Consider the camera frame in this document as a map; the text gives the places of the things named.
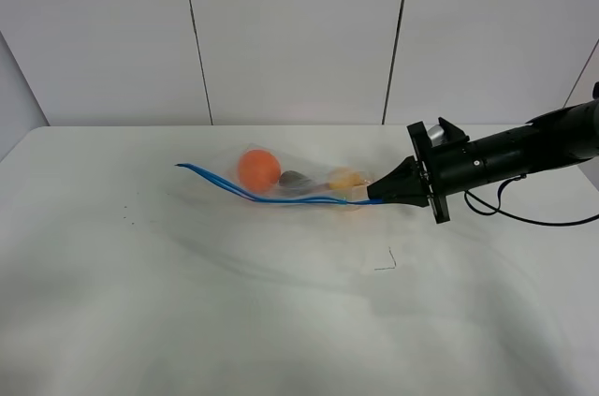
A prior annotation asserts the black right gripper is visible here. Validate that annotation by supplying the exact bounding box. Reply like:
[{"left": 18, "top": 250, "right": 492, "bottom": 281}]
[{"left": 367, "top": 122, "right": 453, "bottom": 224}]

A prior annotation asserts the yellow toy pear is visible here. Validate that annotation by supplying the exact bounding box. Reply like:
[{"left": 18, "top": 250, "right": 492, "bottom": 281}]
[{"left": 328, "top": 168, "right": 367, "bottom": 190}]

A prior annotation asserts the clear plastic zip bag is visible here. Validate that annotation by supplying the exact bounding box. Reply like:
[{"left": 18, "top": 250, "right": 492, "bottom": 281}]
[{"left": 175, "top": 144, "right": 383, "bottom": 210}]

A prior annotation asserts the orange toy fruit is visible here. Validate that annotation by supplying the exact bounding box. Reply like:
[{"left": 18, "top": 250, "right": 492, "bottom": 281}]
[{"left": 237, "top": 149, "right": 281, "bottom": 194}]

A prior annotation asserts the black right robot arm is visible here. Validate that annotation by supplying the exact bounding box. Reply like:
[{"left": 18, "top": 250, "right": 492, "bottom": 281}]
[{"left": 367, "top": 98, "right": 598, "bottom": 223}]

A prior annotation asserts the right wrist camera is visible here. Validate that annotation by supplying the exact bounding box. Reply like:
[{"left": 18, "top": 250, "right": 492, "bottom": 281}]
[{"left": 427, "top": 117, "right": 470, "bottom": 147}]

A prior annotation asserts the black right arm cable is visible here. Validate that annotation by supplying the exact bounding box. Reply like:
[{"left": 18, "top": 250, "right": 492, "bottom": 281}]
[{"left": 463, "top": 174, "right": 599, "bottom": 227}]

